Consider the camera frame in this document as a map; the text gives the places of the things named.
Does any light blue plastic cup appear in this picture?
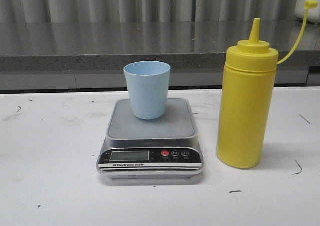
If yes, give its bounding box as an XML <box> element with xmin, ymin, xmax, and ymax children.
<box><xmin>123</xmin><ymin>61</ymin><xmax>171</xmax><ymax>120</ymax></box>

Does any yellow squeeze bottle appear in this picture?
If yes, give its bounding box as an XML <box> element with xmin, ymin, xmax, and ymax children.
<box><xmin>216</xmin><ymin>0</ymin><xmax>319</xmax><ymax>169</ymax></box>

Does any silver electronic kitchen scale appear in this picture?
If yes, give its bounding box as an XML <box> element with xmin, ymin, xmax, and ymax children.
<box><xmin>96</xmin><ymin>98</ymin><xmax>205</xmax><ymax>185</ymax></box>

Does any grey stone counter ledge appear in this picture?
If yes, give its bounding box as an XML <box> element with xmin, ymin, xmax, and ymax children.
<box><xmin>0</xmin><ymin>21</ymin><xmax>320</xmax><ymax>73</ymax></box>

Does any white pleated curtain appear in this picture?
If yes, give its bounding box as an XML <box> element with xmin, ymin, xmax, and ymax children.
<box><xmin>0</xmin><ymin>0</ymin><xmax>297</xmax><ymax>23</ymax></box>

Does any white object on counter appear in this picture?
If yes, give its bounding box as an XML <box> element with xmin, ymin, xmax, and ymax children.
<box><xmin>294</xmin><ymin>0</ymin><xmax>320</xmax><ymax>24</ymax></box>

